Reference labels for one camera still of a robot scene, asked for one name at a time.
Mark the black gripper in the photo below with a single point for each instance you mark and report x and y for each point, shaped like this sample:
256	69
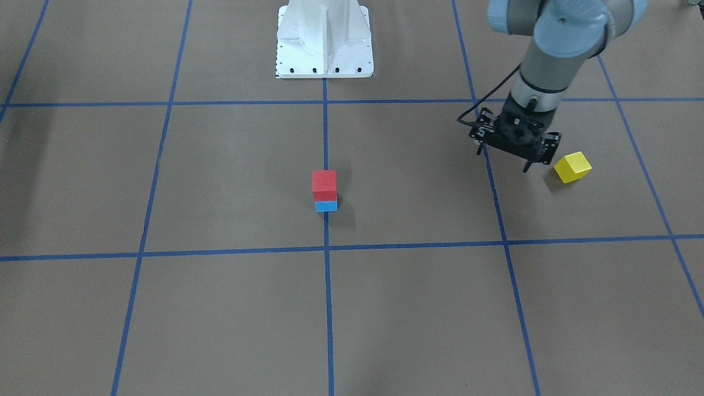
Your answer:
484	122

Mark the yellow wooden block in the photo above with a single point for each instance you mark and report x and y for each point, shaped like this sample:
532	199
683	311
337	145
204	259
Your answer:
572	167

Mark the blue wooden block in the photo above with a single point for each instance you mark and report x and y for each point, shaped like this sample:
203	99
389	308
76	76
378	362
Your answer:
326	206

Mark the red wooden block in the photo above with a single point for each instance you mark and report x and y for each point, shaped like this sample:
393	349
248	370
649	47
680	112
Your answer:
324	185

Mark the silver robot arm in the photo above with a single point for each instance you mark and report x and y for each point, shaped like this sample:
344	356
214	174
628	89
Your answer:
564	35

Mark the white camera stand pedestal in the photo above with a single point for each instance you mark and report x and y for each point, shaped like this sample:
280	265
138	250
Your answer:
323	40

